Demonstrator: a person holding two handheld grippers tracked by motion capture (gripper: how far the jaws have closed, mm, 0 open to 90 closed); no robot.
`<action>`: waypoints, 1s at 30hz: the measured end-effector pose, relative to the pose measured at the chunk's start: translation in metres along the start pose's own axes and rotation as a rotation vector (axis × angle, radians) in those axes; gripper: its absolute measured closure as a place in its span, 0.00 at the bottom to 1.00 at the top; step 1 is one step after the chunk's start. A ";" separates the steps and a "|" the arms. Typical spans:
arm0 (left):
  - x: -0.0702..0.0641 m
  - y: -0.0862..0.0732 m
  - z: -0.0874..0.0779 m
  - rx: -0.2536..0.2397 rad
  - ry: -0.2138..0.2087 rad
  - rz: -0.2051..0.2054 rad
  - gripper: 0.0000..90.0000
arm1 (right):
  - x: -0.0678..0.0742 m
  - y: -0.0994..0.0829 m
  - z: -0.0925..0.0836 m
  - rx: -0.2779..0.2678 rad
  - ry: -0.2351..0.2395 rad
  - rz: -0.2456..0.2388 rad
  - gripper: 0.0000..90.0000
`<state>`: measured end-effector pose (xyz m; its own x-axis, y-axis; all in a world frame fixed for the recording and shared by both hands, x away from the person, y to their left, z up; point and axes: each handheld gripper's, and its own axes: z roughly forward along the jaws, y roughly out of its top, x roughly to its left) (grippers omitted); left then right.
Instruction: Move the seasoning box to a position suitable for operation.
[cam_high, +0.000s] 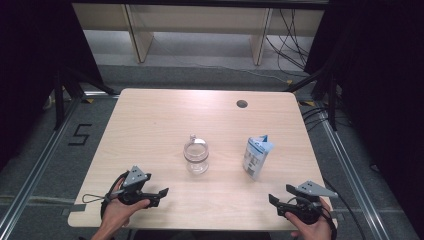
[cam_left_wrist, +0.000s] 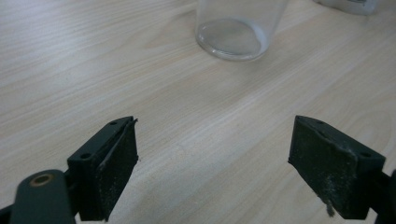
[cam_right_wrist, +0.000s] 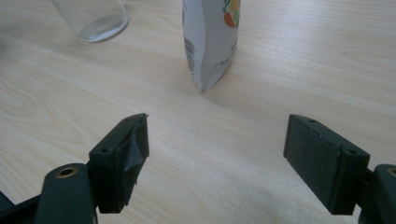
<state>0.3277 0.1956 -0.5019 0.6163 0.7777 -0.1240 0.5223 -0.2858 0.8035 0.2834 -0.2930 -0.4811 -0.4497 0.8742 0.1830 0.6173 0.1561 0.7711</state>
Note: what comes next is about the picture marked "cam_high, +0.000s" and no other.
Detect aluminium floor rail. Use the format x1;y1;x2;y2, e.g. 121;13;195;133
318;109;392;240
0;95;84;240

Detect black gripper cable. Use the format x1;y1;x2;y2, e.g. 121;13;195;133
319;199;338;240
99;170;130;219

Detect clear glass jar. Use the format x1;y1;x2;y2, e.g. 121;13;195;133
182;146;210;175

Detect beige wooden shelf unit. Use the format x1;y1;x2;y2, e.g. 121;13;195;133
72;3;326;67

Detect white and blue milk pouch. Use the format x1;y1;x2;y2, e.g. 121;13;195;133
242;134;275;182

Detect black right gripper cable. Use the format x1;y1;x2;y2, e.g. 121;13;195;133
319;199;338;240

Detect grey tape strip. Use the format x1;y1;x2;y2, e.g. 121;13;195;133
61;203;87;216

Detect thin grey floor cable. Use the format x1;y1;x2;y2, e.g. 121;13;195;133
179;61;291;84

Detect thin wire loop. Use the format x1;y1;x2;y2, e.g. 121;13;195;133
82;193;112;205

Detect black cables beside rail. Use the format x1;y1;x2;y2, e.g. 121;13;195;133
301;106;352;132

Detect person's right hand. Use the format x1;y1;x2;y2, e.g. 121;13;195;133
284;197;334;240

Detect bundle of black cables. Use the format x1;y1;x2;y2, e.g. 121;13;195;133
264;8;312;72

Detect black metal stand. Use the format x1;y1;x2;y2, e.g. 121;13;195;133
284;63;340;132
52;66;118;131

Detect thin black floor cable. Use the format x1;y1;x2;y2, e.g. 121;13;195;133
323;179;368;240

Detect person's left hand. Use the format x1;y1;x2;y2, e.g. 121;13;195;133
101;181;151;231

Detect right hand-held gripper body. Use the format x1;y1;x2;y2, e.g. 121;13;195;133
278;180;339;225

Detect black curtain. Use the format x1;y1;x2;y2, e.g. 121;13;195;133
0;0;105;172
304;0;424;240

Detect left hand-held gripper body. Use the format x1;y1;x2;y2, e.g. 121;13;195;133
113;165;160;206

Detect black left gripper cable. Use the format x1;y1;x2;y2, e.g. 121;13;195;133
99;170;130;219

